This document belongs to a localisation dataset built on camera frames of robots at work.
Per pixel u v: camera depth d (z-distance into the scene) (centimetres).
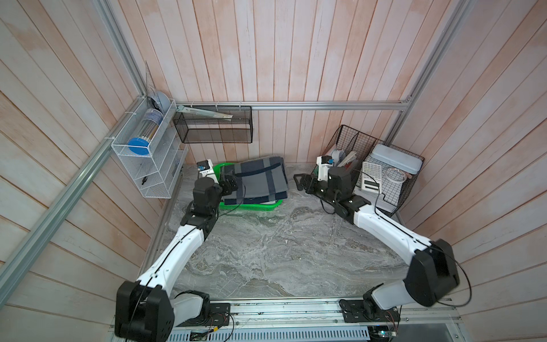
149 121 76
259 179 97
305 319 73
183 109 91
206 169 66
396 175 88
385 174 88
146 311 39
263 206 93
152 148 71
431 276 42
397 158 93
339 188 62
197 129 107
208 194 59
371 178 86
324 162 72
